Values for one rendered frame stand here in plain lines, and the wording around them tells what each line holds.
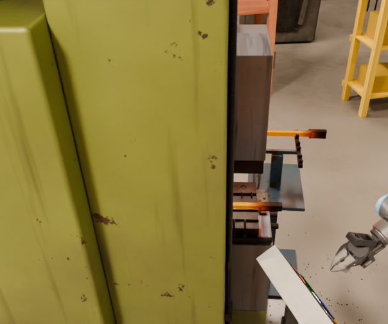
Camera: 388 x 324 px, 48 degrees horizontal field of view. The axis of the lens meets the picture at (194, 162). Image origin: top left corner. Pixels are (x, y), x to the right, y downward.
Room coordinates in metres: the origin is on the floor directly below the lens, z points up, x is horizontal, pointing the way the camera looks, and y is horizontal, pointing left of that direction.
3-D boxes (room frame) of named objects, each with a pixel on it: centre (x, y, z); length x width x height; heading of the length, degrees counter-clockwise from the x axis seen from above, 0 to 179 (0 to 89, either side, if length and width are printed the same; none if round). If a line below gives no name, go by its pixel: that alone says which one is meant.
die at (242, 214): (1.45, -0.06, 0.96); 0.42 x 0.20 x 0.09; 85
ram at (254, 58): (1.49, -0.07, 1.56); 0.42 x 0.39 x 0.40; 85
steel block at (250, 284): (1.51, -0.06, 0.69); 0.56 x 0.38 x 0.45; 85
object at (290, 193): (1.93, -0.45, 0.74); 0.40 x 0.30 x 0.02; 172
